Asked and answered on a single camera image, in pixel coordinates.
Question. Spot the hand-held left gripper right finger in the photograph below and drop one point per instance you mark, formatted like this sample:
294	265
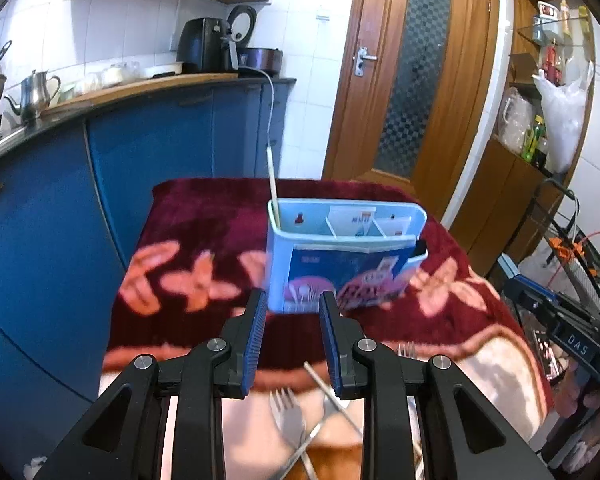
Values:
330	350

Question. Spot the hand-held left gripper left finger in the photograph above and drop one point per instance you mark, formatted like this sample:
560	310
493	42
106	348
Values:
257	340

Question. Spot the light blue plastic utensil holder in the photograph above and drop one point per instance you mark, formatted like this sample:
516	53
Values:
305	270

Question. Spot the person's right hand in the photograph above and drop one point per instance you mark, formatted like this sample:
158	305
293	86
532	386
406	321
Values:
572	390

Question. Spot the silver metal fork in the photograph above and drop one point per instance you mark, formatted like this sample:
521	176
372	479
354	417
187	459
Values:
285	410
406	351

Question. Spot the light blue plastic stool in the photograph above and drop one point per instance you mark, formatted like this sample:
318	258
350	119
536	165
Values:
509	265

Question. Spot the red floral blanket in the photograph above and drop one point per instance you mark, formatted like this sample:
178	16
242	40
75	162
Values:
205	220

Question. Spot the wooden shelf cabinet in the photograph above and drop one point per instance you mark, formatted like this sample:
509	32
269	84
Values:
500	195

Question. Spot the beige chopstick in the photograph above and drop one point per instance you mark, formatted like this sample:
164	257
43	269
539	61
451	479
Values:
273	185

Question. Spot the dark sauce bottle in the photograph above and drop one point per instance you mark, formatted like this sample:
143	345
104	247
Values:
542	155

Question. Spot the green bottle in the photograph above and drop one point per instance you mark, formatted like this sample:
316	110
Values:
532	137

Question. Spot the white plastic bag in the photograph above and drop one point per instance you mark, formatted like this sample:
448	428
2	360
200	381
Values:
562	120

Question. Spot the clear plastic jug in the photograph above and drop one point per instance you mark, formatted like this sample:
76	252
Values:
512	120

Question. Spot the blue lower kitchen cabinets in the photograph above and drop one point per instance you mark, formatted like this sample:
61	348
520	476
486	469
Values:
55	210

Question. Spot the brown cardboard box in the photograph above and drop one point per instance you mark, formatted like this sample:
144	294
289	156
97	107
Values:
522	67

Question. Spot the red bottle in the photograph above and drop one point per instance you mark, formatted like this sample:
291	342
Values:
551	62

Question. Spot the wooden door with glass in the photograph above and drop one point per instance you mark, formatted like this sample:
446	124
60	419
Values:
450	85

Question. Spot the dark rice cooker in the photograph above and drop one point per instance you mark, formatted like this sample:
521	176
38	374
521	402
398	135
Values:
260	57

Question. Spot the wooden cutting board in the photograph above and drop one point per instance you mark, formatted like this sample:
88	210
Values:
130	87

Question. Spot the black air fryer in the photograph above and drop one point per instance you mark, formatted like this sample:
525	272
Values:
200	45

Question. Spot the clear containers on counter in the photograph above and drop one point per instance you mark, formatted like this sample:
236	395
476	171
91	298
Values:
115	74

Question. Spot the yellow bottle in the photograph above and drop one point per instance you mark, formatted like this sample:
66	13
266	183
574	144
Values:
583	20

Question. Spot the white jar red label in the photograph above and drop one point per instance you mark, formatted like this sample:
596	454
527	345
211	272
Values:
547	11

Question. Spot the steel kettle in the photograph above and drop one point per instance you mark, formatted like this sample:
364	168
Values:
35	92

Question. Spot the white wall switch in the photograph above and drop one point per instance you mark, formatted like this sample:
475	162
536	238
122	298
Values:
323	15

